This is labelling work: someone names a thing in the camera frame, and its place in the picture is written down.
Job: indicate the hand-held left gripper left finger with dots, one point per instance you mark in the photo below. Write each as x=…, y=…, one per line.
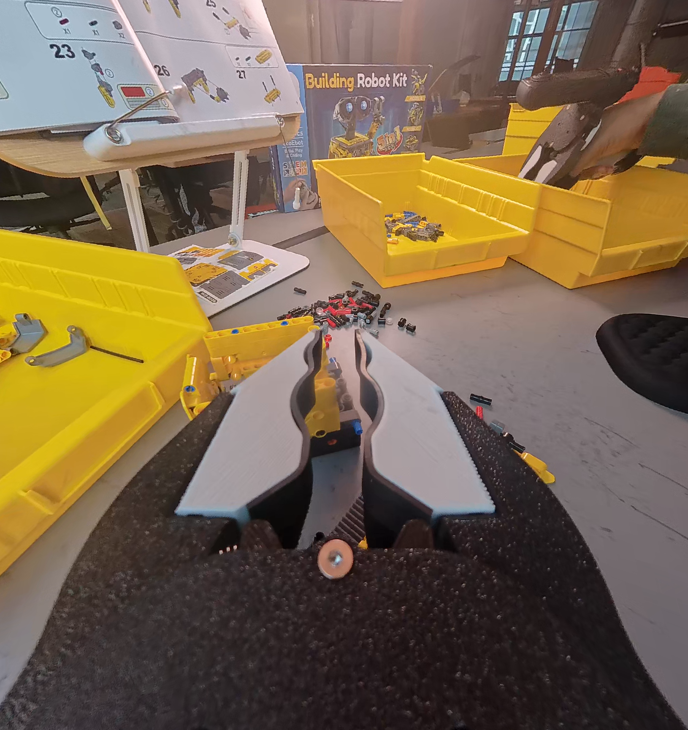
x=247, y=456

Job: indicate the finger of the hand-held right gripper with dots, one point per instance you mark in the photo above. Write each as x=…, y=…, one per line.
x=544, y=160

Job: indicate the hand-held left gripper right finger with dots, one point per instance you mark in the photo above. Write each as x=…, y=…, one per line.
x=430, y=456

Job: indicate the yellow black lego model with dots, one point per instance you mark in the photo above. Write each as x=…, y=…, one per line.
x=241, y=354

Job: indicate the small yellow lego subassembly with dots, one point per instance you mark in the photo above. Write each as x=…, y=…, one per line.
x=538, y=465

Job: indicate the black lego pin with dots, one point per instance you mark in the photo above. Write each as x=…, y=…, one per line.
x=481, y=399

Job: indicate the heap of lego parts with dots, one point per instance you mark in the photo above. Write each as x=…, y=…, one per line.
x=412, y=228

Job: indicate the pile of small lego pins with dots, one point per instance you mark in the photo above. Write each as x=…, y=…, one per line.
x=344, y=306

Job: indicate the grey lego piece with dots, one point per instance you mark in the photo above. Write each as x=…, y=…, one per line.
x=27, y=331

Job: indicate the person's right hand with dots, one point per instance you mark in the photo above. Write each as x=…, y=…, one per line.
x=623, y=137

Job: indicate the paned window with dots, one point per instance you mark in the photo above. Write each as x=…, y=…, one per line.
x=538, y=40

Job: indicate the empty yellow storage bin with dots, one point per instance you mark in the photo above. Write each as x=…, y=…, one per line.
x=641, y=228

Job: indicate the large yellow storage bin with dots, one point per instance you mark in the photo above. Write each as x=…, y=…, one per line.
x=82, y=434

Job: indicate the blue robot kit box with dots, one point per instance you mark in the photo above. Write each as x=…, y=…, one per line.
x=367, y=114

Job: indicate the printed instruction sheet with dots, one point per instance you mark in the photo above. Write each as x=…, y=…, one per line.
x=224, y=274

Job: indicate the yellow bin with small parts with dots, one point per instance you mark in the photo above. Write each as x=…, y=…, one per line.
x=355, y=228

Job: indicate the black textured pad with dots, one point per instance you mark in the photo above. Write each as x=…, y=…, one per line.
x=663, y=359

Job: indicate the white book stand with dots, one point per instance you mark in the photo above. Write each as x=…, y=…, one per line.
x=196, y=137

